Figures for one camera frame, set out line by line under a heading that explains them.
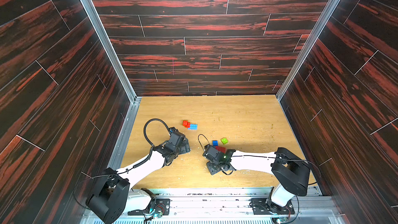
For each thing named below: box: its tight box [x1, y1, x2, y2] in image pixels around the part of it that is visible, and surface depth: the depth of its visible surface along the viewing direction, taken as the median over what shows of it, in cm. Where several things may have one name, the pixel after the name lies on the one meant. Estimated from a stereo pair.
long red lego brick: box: [215, 145, 227, 154], surface depth 95 cm
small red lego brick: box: [181, 120, 191, 129], surface depth 103 cm
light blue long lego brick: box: [187, 123, 198, 131], surface depth 104 cm
